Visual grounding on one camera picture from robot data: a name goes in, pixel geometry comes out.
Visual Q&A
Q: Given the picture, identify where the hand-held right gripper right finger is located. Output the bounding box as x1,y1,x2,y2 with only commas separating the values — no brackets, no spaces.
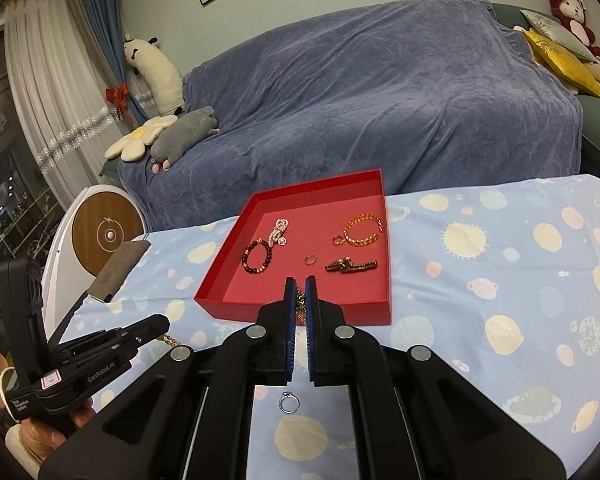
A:
305,275,567,480

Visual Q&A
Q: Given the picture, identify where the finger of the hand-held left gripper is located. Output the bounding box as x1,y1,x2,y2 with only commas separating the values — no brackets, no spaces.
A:
47,326,131,356
82,314,172,361

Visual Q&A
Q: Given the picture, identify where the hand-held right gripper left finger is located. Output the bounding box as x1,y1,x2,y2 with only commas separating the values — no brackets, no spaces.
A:
37,276,301,480

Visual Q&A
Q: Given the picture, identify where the gold wrist watch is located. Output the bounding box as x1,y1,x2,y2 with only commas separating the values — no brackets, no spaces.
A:
324,256,378,276

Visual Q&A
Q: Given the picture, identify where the black bead bracelet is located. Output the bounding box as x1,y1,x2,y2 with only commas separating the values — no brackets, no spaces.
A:
241,239,275,276

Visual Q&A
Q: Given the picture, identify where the pearl bracelet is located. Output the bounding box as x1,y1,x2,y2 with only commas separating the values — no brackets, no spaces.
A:
269,218,290,247

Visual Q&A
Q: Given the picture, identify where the red cardboard box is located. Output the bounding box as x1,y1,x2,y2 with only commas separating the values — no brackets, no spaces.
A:
194,169,394,327

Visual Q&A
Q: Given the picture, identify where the gold chain bangle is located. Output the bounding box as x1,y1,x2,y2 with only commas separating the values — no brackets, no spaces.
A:
342,213,385,248

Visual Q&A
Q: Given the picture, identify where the person's left hand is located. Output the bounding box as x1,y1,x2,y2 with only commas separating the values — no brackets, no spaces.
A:
17,395,98,463

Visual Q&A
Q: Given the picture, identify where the brown flat case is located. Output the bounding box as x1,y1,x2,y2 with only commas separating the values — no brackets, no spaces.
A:
87,240,151,303

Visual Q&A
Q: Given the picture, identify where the round white wooden device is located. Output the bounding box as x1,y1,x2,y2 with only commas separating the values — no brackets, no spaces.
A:
40,183,146,341

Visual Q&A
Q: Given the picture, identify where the crystal bead curtain tieback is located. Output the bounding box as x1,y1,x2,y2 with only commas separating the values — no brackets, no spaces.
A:
35,107,118,176

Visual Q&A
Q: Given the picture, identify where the flower shaped cushion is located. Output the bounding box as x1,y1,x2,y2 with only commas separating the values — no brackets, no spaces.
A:
105,115,179,162

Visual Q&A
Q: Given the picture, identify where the grey plush toy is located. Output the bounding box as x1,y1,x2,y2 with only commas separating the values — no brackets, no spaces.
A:
150,106,220,173

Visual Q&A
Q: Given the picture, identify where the blue covered sofa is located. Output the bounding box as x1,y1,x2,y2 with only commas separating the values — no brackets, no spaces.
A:
117,0,583,231

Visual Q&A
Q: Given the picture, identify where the red bow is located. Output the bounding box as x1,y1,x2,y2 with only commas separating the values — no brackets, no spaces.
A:
105,83,133,123

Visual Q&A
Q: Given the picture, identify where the white sheer curtain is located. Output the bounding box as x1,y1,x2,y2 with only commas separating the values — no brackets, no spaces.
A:
2,0,153,211

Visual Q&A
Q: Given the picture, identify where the white long plush toy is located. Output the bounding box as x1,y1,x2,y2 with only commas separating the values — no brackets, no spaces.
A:
124,34,185,116

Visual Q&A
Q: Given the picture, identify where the blue curtain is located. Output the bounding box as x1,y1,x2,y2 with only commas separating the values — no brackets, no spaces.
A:
67,0,153,126

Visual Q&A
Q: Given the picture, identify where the yellow cushion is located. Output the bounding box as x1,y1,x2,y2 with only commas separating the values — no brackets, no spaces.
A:
521,28,600,101

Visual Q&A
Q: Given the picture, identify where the grey green cushion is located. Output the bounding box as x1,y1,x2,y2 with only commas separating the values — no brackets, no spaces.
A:
512,8,598,63

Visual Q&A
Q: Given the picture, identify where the red monkey plush toy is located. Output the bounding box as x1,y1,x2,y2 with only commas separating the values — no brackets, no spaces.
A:
546,0,600,63

